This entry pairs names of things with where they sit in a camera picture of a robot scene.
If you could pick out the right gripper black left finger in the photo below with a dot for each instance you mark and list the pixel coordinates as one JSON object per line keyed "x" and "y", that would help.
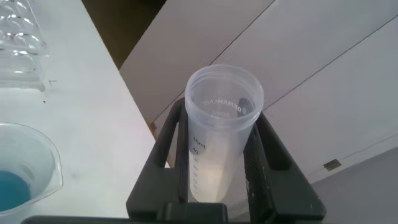
{"x": 158, "y": 183}

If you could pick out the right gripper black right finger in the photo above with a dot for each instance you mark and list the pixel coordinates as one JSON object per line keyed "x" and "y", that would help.
{"x": 276, "y": 186}

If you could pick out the test tube with yellow pigment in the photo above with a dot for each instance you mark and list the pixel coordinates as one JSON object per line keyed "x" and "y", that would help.
{"x": 217, "y": 155}

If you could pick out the clear glass beaker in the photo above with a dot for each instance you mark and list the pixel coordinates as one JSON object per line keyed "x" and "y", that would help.
{"x": 18, "y": 186}

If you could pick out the clear acrylic test tube rack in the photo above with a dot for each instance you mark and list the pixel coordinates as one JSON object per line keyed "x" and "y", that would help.
{"x": 18, "y": 46}

